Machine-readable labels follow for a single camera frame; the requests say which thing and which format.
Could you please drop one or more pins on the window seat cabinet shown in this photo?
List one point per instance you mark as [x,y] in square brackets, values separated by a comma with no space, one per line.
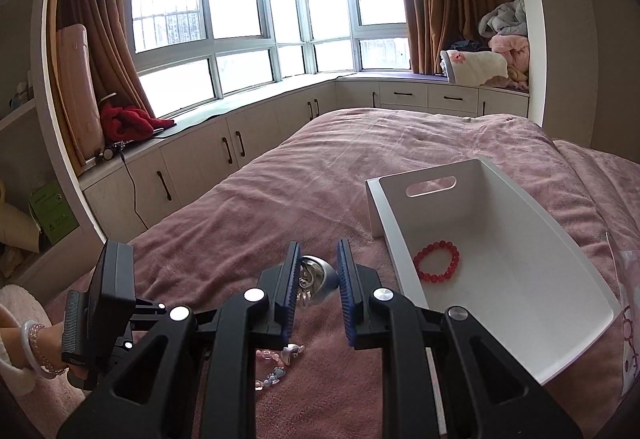
[200,159]

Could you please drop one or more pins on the white flowered blanket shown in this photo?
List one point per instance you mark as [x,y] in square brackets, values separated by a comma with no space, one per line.
[475,66]

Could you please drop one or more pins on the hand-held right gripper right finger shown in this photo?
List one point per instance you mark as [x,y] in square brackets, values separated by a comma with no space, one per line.
[347,294]

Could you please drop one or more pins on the pale jade bangle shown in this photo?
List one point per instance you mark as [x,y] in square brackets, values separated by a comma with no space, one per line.
[27,334]

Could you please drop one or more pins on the pink board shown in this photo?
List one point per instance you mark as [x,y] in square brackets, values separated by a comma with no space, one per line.
[75,84]

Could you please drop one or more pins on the pink fluffy garment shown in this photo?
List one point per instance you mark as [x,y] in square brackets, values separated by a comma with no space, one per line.
[512,54]

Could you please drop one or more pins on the person's left forearm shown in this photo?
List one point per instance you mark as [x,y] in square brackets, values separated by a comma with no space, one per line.
[11,338]

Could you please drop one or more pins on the grey garment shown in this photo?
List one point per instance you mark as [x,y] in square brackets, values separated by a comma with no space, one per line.
[507,16]

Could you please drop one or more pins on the beige paper bag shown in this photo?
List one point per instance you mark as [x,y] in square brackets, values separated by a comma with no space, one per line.
[20,224]

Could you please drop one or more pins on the red knitted garment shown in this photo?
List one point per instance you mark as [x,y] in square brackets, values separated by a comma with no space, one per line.
[125,124]

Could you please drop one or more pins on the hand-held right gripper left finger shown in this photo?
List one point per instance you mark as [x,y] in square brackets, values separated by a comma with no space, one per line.
[290,279]

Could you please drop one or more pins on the clear plastic bag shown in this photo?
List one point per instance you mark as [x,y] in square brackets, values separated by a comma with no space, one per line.
[630,319]

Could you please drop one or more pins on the green box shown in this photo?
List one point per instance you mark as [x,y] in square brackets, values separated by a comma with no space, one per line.
[52,214]

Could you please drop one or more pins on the white storage box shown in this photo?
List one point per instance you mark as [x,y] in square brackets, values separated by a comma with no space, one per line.
[500,244]

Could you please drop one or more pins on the wall shelf unit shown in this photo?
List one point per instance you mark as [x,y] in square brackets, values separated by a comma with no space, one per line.
[20,129]

